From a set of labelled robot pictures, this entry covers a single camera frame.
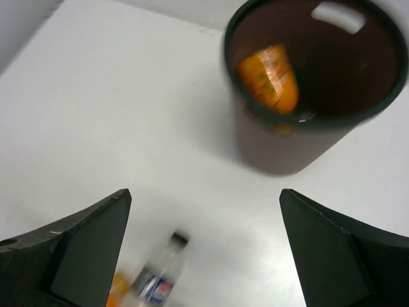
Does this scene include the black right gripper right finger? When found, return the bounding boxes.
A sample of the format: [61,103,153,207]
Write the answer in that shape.
[279,189,408,306]

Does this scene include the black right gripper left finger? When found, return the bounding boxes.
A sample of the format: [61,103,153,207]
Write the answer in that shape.
[1,189,132,306]

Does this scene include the orange juice bottle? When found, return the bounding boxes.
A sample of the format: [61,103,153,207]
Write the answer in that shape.
[106,271,132,307]
[237,44,299,114]

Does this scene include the clear Pepsi bottle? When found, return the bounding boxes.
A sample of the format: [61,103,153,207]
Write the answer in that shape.
[122,230,190,306]

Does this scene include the brown plastic bin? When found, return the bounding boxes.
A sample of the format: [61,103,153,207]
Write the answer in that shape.
[222,0,408,175]

